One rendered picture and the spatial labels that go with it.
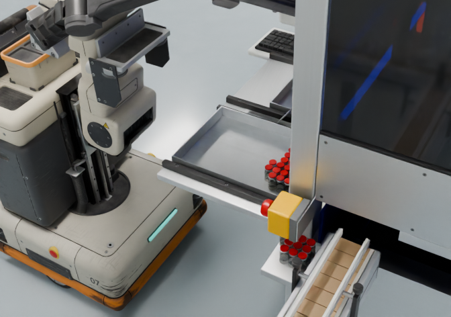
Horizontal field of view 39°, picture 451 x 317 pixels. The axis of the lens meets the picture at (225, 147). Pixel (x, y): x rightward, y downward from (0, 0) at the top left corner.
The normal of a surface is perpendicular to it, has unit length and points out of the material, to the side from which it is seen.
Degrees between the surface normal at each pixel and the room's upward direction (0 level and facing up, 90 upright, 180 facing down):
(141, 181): 0
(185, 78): 0
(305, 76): 90
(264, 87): 0
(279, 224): 90
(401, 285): 90
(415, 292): 90
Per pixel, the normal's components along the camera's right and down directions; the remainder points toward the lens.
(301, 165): -0.51, 0.57
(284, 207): -0.04, -0.77
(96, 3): -0.46, -0.16
